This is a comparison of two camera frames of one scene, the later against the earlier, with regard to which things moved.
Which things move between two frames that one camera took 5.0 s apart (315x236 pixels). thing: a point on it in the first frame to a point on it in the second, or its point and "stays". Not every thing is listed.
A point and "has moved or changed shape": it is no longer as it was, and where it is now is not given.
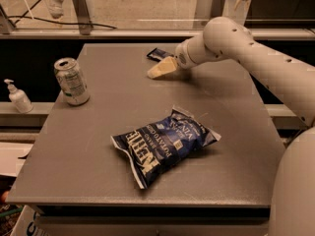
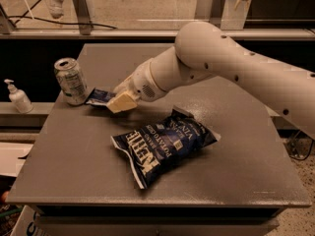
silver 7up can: x=71 y=81 stays
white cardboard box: x=29 y=223 stays
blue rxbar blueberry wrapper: x=159 y=54 has moved or changed shape
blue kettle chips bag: x=156 y=148 stays
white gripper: x=181 y=58 to x=139 y=82
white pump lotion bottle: x=19 y=97 stays
